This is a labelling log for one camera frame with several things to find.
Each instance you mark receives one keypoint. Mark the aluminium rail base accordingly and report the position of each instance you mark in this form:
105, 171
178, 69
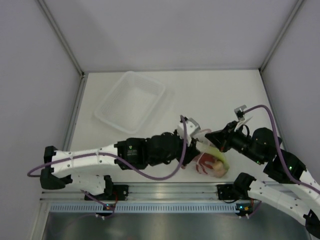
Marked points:
147, 192

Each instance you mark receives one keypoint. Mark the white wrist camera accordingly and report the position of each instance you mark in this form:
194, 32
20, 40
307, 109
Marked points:
241, 116
187, 129

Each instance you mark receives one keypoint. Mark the clear zip top bag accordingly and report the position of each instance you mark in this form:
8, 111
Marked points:
201, 138

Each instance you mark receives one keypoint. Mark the aluminium frame post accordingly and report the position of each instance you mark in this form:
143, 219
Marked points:
59, 34
298, 4

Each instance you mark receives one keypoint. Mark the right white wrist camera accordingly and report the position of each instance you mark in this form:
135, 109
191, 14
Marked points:
241, 116

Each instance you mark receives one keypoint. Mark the translucent white plastic basket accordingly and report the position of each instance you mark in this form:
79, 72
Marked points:
130, 102

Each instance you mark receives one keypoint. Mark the red fake lobster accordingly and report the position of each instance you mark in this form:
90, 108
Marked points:
204, 165

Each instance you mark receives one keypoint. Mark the left aluminium frame post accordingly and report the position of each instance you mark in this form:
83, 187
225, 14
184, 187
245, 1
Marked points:
59, 34

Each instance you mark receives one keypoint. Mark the white slotted cable duct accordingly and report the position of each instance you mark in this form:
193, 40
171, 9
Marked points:
130, 207

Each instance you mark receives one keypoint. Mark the fake green leek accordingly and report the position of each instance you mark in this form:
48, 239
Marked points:
213, 151

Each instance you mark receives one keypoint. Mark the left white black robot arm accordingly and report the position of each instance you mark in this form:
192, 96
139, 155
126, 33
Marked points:
87, 170

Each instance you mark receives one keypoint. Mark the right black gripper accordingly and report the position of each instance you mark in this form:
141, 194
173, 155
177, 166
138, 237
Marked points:
219, 138

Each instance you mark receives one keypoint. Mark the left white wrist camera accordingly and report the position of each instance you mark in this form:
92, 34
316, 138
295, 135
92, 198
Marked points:
187, 129

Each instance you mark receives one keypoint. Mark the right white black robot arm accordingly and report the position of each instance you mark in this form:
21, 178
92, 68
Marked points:
281, 166

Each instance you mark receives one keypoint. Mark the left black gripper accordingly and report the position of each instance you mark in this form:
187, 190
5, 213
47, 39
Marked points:
190, 152

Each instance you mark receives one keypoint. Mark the right aluminium frame post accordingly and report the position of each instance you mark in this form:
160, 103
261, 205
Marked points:
298, 4

